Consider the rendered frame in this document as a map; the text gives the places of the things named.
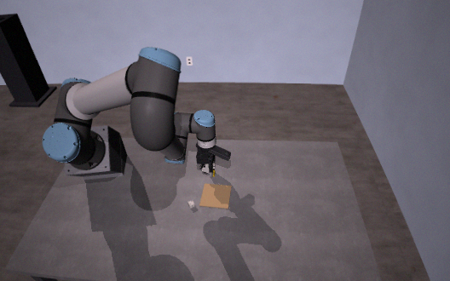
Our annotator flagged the tan square mat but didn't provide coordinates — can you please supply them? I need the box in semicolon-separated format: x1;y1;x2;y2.
199;184;232;209

